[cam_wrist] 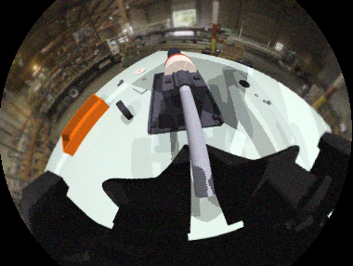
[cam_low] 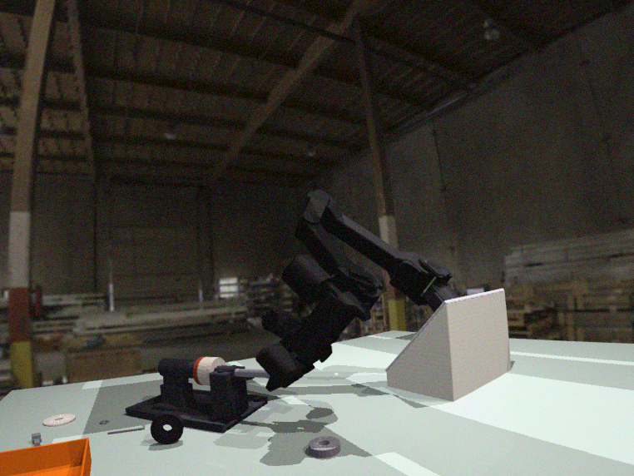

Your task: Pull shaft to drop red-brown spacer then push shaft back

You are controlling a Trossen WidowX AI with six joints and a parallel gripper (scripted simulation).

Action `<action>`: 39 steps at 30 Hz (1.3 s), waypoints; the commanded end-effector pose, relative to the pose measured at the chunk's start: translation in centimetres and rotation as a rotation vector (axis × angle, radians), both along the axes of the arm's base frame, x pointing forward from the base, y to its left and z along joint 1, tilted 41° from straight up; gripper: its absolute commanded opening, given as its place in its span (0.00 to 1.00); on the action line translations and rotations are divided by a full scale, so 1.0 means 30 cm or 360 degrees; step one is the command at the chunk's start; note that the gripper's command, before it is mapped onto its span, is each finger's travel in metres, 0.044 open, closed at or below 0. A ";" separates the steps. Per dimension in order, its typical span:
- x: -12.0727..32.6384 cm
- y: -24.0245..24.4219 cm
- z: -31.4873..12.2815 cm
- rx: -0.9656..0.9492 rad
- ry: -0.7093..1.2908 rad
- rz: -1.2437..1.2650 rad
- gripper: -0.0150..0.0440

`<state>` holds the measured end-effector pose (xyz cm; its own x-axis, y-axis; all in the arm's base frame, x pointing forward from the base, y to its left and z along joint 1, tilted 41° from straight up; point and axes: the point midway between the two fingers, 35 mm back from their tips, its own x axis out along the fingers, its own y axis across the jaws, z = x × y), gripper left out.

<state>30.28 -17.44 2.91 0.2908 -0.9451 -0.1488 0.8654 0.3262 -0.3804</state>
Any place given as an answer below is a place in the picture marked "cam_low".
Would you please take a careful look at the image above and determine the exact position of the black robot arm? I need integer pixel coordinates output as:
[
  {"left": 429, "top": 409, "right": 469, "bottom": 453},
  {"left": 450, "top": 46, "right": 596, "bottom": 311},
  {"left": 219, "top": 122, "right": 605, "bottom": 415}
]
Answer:
[{"left": 261, "top": 189, "right": 459, "bottom": 348}]

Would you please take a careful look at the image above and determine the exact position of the orange rectangular tray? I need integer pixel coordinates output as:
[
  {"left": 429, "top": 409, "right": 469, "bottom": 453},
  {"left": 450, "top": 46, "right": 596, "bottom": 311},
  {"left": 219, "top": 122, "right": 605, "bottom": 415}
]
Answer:
[{"left": 0, "top": 438, "right": 92, "bottom": 476}]

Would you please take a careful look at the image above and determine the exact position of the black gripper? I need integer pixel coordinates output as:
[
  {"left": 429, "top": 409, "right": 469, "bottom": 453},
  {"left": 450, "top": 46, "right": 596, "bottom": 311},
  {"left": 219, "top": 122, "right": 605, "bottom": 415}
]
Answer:
[{"left": 256, "top": 312, "right": 339, "bottom": 392}]

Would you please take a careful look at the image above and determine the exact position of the black rubber ring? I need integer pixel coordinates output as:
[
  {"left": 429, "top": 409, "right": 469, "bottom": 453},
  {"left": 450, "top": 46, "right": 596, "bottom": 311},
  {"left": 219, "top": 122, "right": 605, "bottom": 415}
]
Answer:
[{"left": 150, "top": 410, "right": 184, "bottom": 445}]

